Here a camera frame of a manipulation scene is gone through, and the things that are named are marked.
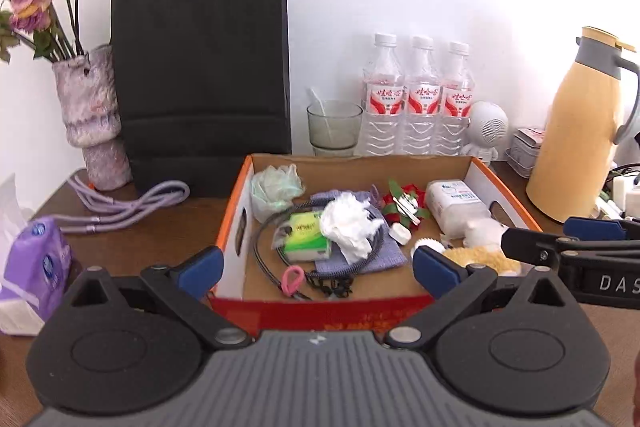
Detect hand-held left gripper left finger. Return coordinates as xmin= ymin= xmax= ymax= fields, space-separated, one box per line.
xmin=69 ymin=247 xmax=252 ymax=351

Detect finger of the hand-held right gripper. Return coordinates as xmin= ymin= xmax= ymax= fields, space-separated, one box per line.
xmin=565 ymin=216 xmax=640 ymax=242
xmin=501 ymin=227 xmax=640 ymax=269

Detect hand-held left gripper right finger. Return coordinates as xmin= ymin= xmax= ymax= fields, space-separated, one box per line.
xmin=384 ymin=246 xmax=569 ymax=351

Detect yellow plush sheep toy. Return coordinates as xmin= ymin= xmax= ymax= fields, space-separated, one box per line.
xmin=442 ymin=218 xmax=523 ymax=278

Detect white contact lens case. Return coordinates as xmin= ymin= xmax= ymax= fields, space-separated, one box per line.
xmin=389 ymin=223 xmax=446 ymax=258

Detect pink hair tie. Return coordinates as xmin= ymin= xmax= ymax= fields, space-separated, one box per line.
xmin=281 ymin=266 xmax=305 ymax=297

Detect white tissue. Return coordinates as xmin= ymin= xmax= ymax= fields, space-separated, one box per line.
xmin=320 ymin=193 xmax=386 ymax=264

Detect red cardboard box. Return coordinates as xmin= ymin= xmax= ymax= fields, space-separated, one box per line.
xmin=209 ymin=153 xmax=544 ymax=340

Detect braided grey charging cable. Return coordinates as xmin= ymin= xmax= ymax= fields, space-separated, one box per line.
xmin=252 ymin=202 xmax=391 ymax=300

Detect green tissue packet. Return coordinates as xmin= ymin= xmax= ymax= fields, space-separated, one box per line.
xmin=284 ymin=212 xmax=333 ymax=263

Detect white charger plugs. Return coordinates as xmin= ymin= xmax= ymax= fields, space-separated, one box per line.
xmin=611 ymin=176 xmax=640 ymax=210

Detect purple knitted cloth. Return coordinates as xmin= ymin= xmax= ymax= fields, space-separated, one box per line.
xmin=310 ymin=189 xmax=407 ymax=275

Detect white plastic bottle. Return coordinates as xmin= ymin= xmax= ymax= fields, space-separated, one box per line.
xmin=425 ymin=179 xmax=493 ymax=239

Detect yellow thermos jug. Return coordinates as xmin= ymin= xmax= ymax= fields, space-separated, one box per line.
xmin=526 ymin=26 xmax=640 ymax=224

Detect red green ribbon bow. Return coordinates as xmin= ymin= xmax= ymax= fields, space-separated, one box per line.
xmin=380 ymin=179 xmax=432 ymax=228

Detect small metal tin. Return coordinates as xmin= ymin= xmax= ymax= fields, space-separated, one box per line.
xmin=505 ymin=127 xmax=546 ymax=180

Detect mint plastic bag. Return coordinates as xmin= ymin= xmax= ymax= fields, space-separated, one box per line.
xmin=250 ymin=164 xmax=306 ymax=224

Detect white round robot speaker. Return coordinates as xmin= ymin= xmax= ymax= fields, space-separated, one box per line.
xmin=460 ymin=101 xmax=510 ymax=165

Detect red label water bottle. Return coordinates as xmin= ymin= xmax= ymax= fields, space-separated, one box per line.
xmin=436 ymin=41 xmax=476 ymax=156
xmin=402 ymin=35 xmax=446 ymax=156
xmin=361 ymin=33 xmax=406 ymax=156

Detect purple tissue pack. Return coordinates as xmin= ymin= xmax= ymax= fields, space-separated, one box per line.
xmin=0 ymin=174 xmax=76 ymax=337

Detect clear drinking glass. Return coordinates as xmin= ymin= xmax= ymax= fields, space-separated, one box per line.
xmin=306 ymin=99 xmax=364 ymax=158

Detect black paper bag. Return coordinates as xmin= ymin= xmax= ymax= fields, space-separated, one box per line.
xmin=110 ymin=0 xmax=293 ymax=198

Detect mottled purple vase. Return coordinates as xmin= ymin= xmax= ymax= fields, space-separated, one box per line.
xmin=52 ymin=44 xmax=133 ymax=192

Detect white spoon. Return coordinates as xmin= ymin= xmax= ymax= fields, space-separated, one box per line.
xmin=309 ymin=87 xmax=333 ymax=142

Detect lavender cord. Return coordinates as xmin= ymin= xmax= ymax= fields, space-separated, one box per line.
xmin=65 ymin=174 xmax=192 ymax=235

